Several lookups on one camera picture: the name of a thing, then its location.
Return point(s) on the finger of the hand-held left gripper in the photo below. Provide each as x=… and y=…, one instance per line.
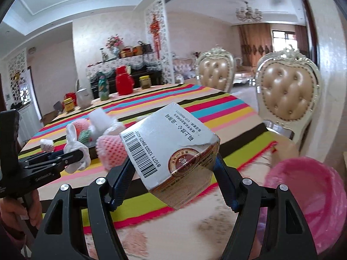
x=40, y=155
x=67, y=157

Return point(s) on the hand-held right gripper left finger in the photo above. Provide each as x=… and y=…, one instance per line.
x=123, y=177

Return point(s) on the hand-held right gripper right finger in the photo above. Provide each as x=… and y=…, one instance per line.
x=225, y=180

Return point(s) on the white tissue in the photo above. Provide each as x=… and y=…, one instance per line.
x=78, y=145

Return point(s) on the silver cardboard box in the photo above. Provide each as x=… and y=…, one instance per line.
x=162, y=140

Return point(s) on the pink plastic bin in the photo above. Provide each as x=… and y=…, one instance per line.
x=306, y=195

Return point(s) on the person's left forearm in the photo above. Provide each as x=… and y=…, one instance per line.
x=9, y=243

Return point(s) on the person's left hand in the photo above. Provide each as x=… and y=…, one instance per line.
x=35, y=211

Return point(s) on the small pink white foam scrap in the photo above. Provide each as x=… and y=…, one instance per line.
x=46, y=144

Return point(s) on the pink foam fruit net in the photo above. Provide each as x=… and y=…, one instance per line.
x=111, y=149

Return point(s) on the red green foam fruit net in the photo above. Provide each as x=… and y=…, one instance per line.
x=84, y=130

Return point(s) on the white foam fruit net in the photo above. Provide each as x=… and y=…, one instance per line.
x=115, y=128

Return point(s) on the yellow tin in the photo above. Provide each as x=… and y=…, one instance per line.
x=68, y=106

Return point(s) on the white pot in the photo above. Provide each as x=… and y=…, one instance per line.
x=83, y=98

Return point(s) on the red box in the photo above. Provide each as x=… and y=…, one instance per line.
x=70, y=96

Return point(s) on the beige floral table cover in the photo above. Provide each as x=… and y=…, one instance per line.
x=176, y=233

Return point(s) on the green patterned bottle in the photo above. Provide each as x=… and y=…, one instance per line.
x=103, y=88

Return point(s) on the striped tablecloth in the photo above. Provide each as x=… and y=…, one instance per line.
x=195, y=108

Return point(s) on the red thermos jug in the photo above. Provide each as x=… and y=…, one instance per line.
x=124, y=82

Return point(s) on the yellow lidded jar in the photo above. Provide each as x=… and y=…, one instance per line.
x=144, y=82

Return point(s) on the white lace cloth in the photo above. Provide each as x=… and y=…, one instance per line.
x=108, y=66

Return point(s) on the dark sideboard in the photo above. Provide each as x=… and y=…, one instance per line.
x=154, y=78

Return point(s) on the white framed sofa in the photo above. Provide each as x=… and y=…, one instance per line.
x=245, y=74

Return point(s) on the large beige tufted chair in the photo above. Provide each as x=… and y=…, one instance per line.
x=287, y=92

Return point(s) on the pink white sofa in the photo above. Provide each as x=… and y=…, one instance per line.
x=185, y=66

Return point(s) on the pink flower vase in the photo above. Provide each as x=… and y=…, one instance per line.
x=115, y=44

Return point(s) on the row of baskets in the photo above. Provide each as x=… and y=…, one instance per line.
x=137, y=50

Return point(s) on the white lattice screen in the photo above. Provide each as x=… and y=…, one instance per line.
x=165, y=48

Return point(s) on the brown curtain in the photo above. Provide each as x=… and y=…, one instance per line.
x=254, y=46

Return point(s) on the window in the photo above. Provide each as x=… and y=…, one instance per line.
x=284, y=40

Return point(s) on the chandelier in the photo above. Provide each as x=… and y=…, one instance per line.
x=248, y=13

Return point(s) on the red knot wall ornament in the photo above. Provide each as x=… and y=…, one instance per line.
x=154, y=29

